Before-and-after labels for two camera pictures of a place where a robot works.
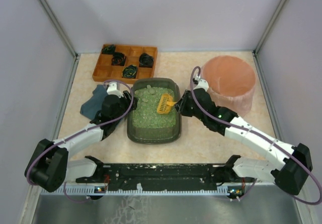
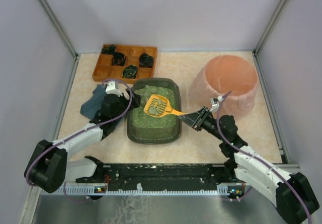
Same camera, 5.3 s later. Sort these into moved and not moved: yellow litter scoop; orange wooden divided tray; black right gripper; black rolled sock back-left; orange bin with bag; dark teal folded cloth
Moved: yellow litter scoop; black right gripper
Not moved: dark teal folded cloth; black rolled sock back-left; orange wooden divided tray; orange bin with bag
